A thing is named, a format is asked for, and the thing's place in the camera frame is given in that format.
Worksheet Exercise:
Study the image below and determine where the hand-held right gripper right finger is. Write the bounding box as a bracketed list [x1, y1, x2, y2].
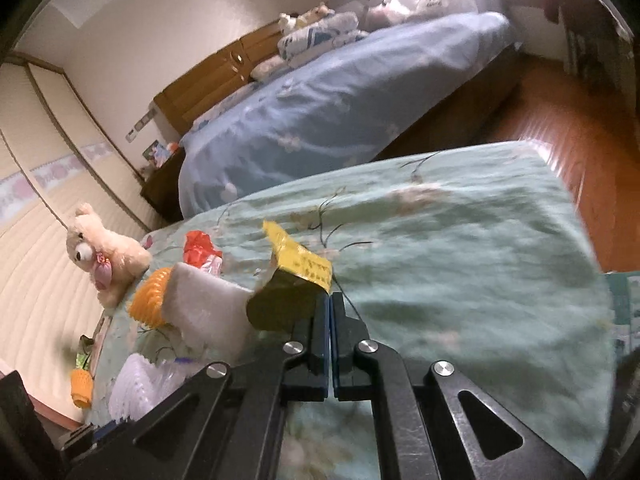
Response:
[331, 291, 589, 480]

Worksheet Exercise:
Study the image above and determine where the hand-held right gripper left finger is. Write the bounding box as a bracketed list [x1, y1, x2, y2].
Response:
[65, 292, 333, 480]

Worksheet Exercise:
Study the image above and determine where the yellow snack packet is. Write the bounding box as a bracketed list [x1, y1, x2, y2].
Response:
[247, 220, 335, 334]

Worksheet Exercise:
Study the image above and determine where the white foam block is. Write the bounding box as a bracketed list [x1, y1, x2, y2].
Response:
[162, 265, 257, 362]

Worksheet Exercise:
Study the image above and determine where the red and white wrapper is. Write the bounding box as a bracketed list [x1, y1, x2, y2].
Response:
[183, 230, 225, 277]

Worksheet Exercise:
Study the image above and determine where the orange foam fruit net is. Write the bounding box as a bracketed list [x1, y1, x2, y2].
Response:
[129, 267, 174, 332]
[70, 367, 95, 409]

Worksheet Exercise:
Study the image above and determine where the clear white plastic wrapper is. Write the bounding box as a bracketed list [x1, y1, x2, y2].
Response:
[107, 352, 162, 424]

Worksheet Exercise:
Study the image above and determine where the green floral blanket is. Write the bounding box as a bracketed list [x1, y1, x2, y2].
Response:
[82, 140, 617, 480]

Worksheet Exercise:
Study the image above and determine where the dark wooden nightstand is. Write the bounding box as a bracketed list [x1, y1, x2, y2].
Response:
[140, 150, 189, 224]

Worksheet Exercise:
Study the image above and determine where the bed with blue sheet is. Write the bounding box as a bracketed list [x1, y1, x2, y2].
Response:
[152, 9, 527, 222]

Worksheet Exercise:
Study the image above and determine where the cream teddy bear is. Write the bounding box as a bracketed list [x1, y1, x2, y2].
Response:
[65, 203, 154, 309]

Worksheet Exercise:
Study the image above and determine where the green packet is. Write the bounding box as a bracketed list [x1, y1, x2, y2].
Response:
[75, 336, 97, 369]

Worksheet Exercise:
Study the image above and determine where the flat blue floral pillow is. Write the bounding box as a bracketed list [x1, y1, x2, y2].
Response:
[192, 82, 262, 132]

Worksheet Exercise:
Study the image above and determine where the small white pillow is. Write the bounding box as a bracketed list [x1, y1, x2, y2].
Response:
[250, 55, 287, 82]

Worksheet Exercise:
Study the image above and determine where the wooden headboard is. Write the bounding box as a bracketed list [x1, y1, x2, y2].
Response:
[152, 15, 301, 136]

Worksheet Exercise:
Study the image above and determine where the blue white printed pillow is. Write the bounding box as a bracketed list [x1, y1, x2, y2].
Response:
[277, 10, 361, 56]
[285, 30, 372, 69]

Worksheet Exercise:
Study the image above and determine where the cream sliding door wardrobe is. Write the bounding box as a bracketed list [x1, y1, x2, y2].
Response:
[0, 52, 167, 422]

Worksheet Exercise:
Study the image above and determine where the yellow plush bear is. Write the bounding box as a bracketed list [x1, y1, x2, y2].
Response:
[297, 3, 336, 26]

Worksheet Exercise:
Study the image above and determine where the pink plush toy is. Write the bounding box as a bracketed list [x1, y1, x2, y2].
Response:
[367, 0, 417, 26]

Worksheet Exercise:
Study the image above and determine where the photo frame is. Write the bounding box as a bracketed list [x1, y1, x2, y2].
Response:
[142, 140, 169, 166]

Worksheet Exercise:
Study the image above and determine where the wall switch panel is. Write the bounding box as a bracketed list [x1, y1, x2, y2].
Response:
[125, 112, 154, 144]

